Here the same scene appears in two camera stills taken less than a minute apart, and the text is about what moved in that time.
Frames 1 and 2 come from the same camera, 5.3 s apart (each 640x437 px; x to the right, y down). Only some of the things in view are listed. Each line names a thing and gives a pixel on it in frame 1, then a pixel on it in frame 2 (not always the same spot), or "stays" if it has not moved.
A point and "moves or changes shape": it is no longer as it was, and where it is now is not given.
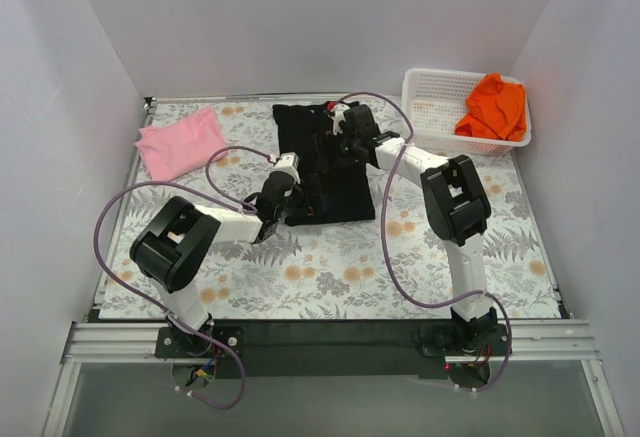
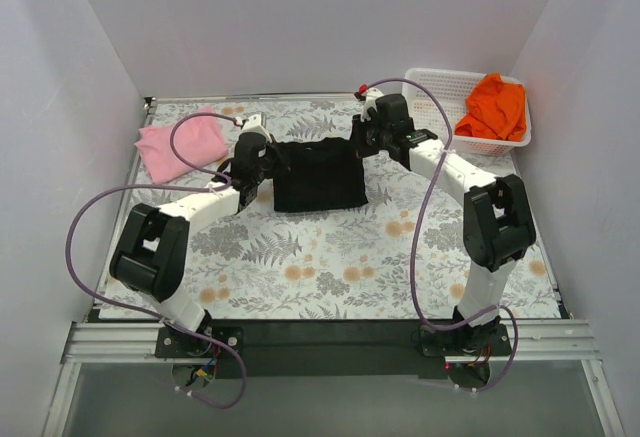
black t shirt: [331, 190] moves or changes shape
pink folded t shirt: [180, 145] stays
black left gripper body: [298, 202] to [273, 158]
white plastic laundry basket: [433, 103] stays
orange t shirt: [496, 108] stays
